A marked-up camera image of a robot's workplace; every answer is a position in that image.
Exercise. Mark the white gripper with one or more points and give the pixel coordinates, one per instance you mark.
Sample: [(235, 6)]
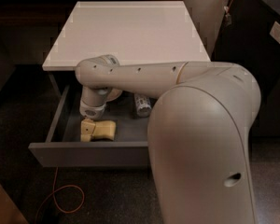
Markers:
[(92, 112)]

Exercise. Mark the yellow sponge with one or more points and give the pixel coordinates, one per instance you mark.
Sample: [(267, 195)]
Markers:
[(104, 130)]

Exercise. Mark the grey top drawer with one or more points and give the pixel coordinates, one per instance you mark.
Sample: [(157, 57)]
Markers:
[(63, 147)]

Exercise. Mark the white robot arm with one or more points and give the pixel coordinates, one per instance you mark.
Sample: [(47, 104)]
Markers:
[(197, 132)]

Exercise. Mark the beige bowl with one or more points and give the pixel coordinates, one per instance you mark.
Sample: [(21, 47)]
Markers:
[(113, 95)]

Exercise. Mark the clear plastic water bottle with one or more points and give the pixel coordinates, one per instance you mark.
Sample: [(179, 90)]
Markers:
[(143, 105)]

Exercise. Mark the white cabinet countertop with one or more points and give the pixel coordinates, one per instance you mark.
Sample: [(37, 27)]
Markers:
[(134, 32)]

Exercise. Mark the tan board corner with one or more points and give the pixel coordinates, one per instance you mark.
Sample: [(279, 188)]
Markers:
[(9, 212)]

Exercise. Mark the black cabinet on right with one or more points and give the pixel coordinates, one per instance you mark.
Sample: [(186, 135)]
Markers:
[(244, 38)]

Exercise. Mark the white label sticker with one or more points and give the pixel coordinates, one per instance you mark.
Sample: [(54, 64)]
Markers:
[(275, 32)]

